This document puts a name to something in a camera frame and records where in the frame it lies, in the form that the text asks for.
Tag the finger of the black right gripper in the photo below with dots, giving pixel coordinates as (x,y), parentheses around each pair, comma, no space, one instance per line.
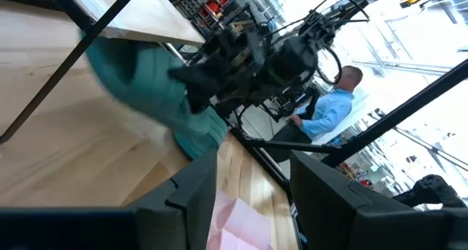
(194,76)
(201,98)

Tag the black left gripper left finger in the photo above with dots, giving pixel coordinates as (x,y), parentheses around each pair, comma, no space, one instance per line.
(175,220)

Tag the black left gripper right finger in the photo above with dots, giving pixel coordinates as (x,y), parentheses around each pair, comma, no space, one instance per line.
(329,213)

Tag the green rubber slide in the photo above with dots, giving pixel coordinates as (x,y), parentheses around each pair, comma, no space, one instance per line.
(203,136)
(139,78)

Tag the pink rubber slide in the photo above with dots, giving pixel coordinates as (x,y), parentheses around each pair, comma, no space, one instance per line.
(248,217)
(226,242)

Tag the wooden shelf with black frame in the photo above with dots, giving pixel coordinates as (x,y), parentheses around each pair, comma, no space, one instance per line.
(146,16)

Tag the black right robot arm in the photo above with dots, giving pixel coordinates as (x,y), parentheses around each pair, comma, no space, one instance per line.
(292,60)

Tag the red parts bin rack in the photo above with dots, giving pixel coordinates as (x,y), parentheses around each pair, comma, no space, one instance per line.
(208,5)

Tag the person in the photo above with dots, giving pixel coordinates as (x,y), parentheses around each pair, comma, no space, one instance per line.
(329,111)

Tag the black aluminium table frame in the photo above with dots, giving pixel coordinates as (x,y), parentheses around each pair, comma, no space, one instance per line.
(395,114)

